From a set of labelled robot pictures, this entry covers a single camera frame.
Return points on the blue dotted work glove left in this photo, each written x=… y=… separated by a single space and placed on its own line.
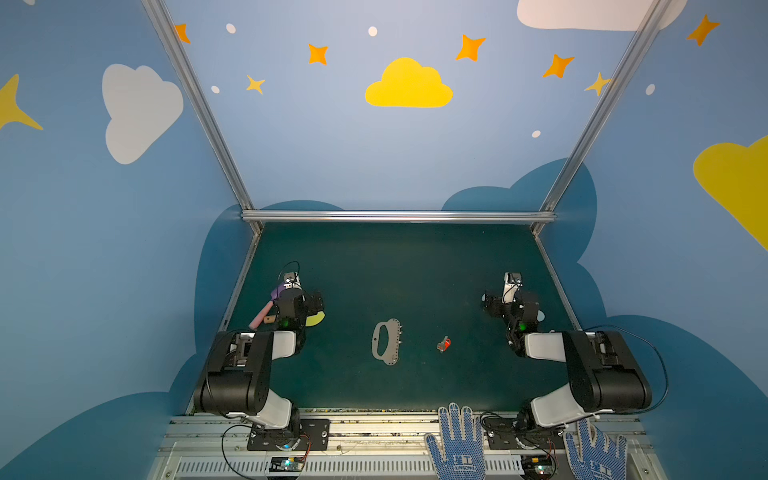
x=457 y=454

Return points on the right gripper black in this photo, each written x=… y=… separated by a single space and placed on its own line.
x=492 y=303

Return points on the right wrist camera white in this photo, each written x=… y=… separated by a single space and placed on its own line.
x=512 y=280

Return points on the left controller board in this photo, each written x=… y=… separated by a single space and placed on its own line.
x=287 y=465

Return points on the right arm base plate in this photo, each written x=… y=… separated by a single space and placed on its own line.
x=502 y=433

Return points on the aluminium frame left post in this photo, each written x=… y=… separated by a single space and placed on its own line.
x=161 y=20

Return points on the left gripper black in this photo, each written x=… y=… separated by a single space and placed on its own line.
x=314 y=303

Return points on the purple pink toy shovel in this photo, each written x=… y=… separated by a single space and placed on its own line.
x=263 y=313

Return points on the front aluminium rail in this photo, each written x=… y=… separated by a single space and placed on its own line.
x=362 y=445

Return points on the aluminium frame rear bar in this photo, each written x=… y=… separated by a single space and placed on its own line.
x=398 y=217

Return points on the controller board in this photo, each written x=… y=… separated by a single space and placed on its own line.
x=287 y=465
x=537 y=468

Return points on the yellow-green toy spatula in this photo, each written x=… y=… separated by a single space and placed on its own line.
x=315 y=319

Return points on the blue dotted work glove right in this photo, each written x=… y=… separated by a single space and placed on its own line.
x=592 y=455

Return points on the blue dotted work glove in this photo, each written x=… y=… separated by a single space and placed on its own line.
x=592 y=455
x=457 y=454

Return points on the aluminium frame post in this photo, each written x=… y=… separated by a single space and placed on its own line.
x=161 y=20
x=633 y=56

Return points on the right controller board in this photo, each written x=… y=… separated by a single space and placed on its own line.
x=537 y=468

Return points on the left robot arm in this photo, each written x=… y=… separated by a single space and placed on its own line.
x=235 y=380

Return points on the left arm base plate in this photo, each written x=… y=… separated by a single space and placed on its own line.
x=298 y=435

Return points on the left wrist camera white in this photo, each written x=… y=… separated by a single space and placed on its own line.
x=291 y=280

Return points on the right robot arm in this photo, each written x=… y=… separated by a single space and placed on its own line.
x=603 y=375

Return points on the key with red tag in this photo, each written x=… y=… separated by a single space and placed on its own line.
x=444 y=344

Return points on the aluminium frame right post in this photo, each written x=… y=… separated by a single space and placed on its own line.
x=633 y=56

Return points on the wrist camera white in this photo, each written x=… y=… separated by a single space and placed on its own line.
x=291 y=280
x=512 y=280

